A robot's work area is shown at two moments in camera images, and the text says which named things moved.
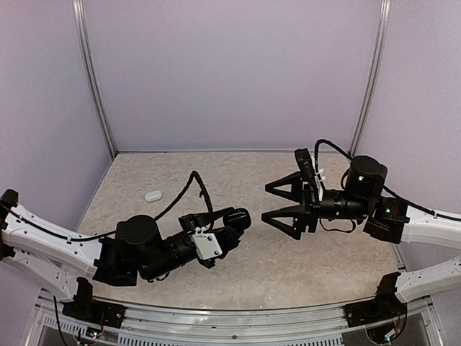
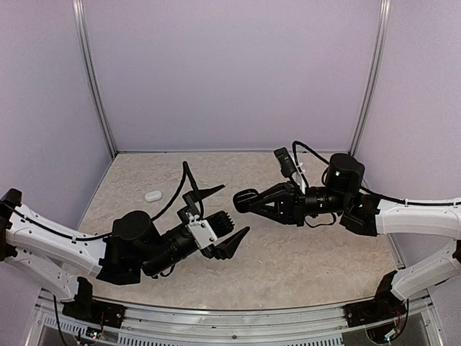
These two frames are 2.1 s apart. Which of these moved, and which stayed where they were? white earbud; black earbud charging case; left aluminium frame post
Moved: black earbud charging case
Stayed: left aluminium frame post; white earbud
